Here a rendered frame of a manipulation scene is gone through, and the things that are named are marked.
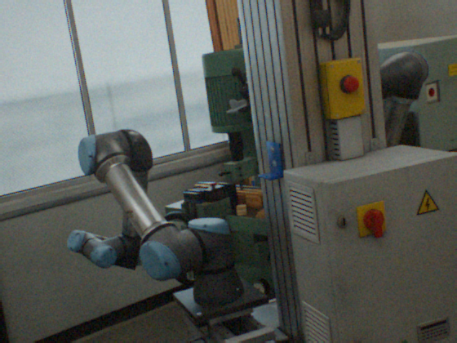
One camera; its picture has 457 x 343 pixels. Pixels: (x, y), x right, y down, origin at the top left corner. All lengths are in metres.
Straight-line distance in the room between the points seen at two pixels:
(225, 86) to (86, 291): 1.80
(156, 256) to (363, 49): 0.76
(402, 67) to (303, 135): 0.53
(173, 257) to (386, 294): 0.59
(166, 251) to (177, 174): 2.33
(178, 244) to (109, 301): 2.22
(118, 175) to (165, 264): 0.33
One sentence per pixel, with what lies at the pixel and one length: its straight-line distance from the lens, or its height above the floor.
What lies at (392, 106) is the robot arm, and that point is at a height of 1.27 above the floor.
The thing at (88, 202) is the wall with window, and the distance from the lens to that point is 3.89.
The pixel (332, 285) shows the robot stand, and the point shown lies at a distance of 1.52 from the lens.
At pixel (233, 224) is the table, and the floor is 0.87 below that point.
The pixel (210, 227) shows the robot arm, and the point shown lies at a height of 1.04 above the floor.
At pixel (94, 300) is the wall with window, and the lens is 4.02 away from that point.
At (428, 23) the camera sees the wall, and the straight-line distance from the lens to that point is 4.84.
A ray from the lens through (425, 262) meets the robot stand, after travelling 1.61.
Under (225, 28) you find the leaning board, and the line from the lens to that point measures 4.20.
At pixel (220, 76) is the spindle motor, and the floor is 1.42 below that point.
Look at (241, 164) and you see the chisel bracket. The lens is 2.67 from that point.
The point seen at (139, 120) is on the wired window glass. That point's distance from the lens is 4.09.
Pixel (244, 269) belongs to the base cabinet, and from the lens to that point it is 2.60.
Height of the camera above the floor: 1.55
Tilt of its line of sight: 11 degrees down
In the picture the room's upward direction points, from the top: 8 degrees counter-clockwise
